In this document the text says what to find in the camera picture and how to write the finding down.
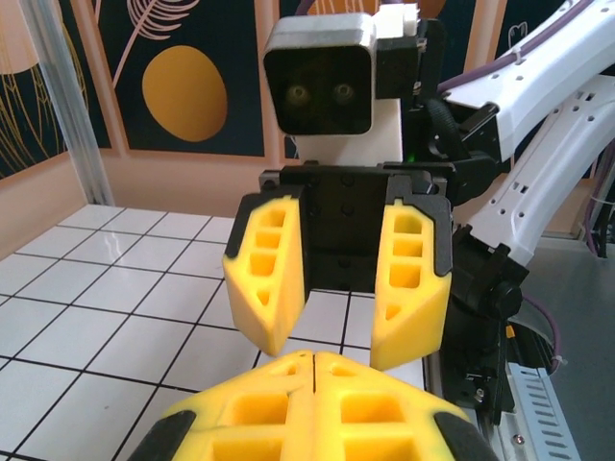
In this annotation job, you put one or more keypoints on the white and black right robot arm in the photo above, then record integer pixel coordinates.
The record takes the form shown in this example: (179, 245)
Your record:
(552, 72)

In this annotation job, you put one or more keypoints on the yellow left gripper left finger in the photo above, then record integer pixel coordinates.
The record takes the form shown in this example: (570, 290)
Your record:
(240, 413)

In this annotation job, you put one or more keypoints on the aluminium corner post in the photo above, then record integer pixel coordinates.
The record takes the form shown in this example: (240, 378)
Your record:
(72, 120)

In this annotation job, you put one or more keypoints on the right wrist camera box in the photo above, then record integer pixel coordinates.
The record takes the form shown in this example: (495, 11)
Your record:
(319, 86)

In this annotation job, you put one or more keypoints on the grey metal base sheet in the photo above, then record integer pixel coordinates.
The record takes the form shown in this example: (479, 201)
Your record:
(586, 312)

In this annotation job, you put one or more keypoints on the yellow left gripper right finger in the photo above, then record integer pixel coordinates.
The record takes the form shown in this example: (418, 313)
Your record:
(384, 413)

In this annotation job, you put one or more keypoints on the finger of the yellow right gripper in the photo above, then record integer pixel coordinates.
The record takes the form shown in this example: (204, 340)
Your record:
(418, 326)
(283, 307)

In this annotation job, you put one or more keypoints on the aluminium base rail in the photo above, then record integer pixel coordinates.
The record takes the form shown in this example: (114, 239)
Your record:
(485, 432)

